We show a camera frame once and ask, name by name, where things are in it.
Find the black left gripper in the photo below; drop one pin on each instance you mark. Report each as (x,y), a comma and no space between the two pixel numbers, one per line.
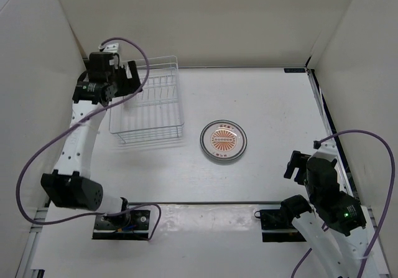
(132,84)

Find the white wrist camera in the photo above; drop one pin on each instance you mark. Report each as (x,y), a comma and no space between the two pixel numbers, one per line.
(325,150)
(111,48)

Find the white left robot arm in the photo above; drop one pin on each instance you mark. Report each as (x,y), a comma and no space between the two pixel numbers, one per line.
(69,185)

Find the white wire dish rack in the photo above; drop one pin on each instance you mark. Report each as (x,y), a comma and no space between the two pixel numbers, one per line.
(156,113)

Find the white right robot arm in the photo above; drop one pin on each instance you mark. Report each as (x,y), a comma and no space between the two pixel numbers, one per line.
(330,220)

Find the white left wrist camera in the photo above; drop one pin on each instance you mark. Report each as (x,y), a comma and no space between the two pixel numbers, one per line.
(111,48)

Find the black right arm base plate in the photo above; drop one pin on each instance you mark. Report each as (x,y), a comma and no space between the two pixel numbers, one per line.
(275,228)

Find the white plate with dark rim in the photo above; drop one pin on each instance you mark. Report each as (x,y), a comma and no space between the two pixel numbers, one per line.
(203,147)

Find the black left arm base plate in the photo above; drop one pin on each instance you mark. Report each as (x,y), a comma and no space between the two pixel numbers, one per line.
(131,227)

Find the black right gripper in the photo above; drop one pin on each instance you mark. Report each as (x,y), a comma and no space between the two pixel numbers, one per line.
(298,160)

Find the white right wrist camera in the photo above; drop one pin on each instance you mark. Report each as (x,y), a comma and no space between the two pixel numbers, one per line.
(325,150)

